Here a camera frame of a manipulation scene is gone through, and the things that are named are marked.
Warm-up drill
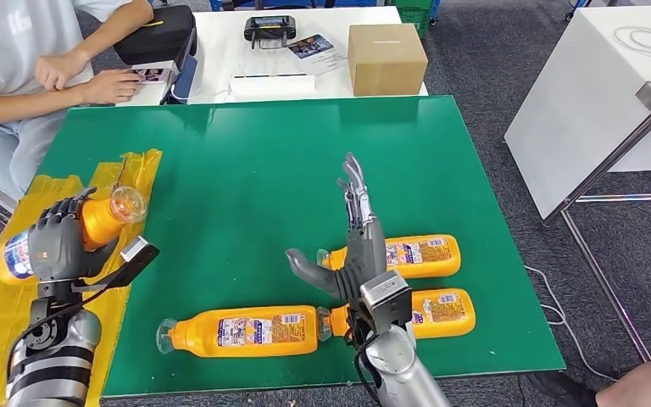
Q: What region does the person's left hand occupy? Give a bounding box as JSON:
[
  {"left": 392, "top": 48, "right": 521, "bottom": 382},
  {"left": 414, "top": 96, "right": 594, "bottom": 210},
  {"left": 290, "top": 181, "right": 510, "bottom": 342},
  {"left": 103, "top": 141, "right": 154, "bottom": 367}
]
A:
[{"left": 34, "top": 49, "right": 88, "bottom": 92}]

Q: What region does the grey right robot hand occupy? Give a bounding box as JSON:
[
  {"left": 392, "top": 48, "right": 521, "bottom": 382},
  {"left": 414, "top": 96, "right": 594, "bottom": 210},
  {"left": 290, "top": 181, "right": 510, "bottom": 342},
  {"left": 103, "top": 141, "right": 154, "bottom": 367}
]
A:
[{"left": 285, "top": 153, "right": 388, "bottom": 294}]

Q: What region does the person's right hand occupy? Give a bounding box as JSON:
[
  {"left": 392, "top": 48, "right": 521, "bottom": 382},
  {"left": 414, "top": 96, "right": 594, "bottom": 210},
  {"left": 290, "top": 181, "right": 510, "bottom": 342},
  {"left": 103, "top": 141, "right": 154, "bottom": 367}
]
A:
[{"left": 81, "top": 68, "right": 142, "bottom": 106}]

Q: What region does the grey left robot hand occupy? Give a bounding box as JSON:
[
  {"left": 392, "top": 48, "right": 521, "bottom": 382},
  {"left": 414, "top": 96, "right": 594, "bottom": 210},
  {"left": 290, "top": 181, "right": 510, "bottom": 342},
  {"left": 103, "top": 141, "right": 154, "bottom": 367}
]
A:
[{"left": 27, "top": 187, "right": 120, "bottom": 285}]

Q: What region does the orange detergent bottle clear cap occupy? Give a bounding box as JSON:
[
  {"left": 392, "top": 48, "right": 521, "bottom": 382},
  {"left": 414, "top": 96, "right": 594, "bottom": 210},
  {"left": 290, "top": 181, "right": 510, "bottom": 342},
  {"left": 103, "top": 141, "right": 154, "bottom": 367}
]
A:
[
  {"left": 318, "top": 287, "right": 477, "bottom": 342},
  {"left": 316, "top": 234, "right": 463, "bottom": 281},
  {"left": 0, "top": 185, "right": 148, "bottom": 286},
  {"left": 155, "top": 305, "right": 322, "bottom": 359}
]

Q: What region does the phone showing picture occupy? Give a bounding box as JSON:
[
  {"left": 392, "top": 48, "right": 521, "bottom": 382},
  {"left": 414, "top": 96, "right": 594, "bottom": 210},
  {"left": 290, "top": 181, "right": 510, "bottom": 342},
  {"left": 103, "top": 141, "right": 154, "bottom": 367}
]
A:
[{"left": 129, "top": 60, "right": 180, "bottom": 86}]

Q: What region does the person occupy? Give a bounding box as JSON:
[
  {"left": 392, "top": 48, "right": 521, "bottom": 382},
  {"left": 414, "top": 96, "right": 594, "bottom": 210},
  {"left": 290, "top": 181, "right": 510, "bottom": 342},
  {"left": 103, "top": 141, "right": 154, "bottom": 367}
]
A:
[{"left": 0, "top": 0, "right": 155, "bottom": 200}]

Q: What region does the black carry case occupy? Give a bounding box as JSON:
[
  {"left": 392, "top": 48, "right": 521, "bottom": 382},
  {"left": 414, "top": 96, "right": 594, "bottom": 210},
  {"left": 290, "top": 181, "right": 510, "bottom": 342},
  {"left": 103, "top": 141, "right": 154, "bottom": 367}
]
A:
[{"left": 113, "top": 4, "right": 198, "bottom": 67}]

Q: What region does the flat white box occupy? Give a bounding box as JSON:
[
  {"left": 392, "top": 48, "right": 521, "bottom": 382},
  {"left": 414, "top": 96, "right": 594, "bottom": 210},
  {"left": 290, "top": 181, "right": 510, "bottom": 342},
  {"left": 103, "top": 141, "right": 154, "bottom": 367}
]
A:
[{"left": 228, "top": 73, "right": 318, "bottom": 103}]

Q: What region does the black handheld controller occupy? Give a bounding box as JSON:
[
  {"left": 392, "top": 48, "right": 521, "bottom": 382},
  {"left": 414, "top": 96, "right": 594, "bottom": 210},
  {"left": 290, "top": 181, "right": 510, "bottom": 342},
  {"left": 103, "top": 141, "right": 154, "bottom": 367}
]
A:
[{"left": 243, "top": 14, "right": 298, "bottom": 51}]

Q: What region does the brown cardboard box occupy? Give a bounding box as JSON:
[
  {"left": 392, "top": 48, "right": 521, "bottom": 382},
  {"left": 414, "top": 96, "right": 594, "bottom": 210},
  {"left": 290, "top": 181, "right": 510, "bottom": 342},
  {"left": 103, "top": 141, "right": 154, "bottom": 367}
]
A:
[{"left": 348, "top": 23, "right": 430, "bottom": 98}]

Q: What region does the printed booklet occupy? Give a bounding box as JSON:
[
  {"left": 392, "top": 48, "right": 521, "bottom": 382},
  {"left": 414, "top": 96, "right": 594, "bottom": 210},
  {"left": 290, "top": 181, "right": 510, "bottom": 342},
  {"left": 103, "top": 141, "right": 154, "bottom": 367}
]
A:
[{"left": 286, "top": 33, "right": 349, "bottom": 77}]

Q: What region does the green plastic crate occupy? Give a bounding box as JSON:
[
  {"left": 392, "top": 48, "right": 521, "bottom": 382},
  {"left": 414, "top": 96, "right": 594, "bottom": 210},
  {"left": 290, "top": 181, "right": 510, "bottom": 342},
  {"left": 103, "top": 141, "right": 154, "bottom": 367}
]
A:
[{"left": 386, "top": 0, "right": 436, "bottom": 37}]

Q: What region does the white side table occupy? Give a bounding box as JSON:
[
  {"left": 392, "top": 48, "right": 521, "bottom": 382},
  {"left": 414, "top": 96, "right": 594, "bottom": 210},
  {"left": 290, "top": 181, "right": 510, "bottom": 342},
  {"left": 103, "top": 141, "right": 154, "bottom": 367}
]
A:
[{"left": 504, "top": 5, "right": 651, "bottom": 364}]

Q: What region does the person's leg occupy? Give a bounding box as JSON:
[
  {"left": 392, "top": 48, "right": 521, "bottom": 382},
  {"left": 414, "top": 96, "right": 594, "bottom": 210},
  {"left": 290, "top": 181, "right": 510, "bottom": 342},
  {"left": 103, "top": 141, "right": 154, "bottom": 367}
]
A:
[{"left": 529, "top": 350, "right": 651, "bottom": 407}]

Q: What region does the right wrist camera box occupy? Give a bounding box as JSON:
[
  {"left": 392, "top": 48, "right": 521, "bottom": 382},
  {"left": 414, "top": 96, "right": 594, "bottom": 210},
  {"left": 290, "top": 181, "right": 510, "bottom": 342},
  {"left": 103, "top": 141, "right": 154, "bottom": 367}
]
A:
[{"left": 359, "top": 270, "right": 414, "bottom": 338}]

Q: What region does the white floor cable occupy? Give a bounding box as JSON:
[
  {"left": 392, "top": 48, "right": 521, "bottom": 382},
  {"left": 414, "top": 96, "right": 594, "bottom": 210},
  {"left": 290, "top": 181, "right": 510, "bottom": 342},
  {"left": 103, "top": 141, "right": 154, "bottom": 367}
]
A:
[{"left": 525, "top": 265, "right": 651, "bottom": 383}]

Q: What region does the coiled white cable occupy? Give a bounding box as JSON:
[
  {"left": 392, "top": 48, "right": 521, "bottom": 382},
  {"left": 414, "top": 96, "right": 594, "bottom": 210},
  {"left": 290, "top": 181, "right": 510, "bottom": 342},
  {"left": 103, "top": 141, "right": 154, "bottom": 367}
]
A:
[{"left": 613, "top": 25, "right": 651, "bottom": 69}]

